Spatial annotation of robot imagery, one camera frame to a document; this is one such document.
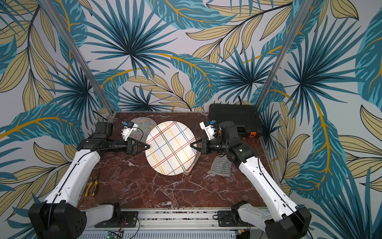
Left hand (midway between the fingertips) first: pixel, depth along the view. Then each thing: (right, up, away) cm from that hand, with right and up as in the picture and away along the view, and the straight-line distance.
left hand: (144, 147), depth 72 cm
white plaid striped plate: (+13, -2, -3) cm, 13 cm away
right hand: (+23, +2, -4) cm, 23 cm away
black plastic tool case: (+64, +17, +40) cm, 77 cm away
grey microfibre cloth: (+40, -13, +16) cm, 45 cm away
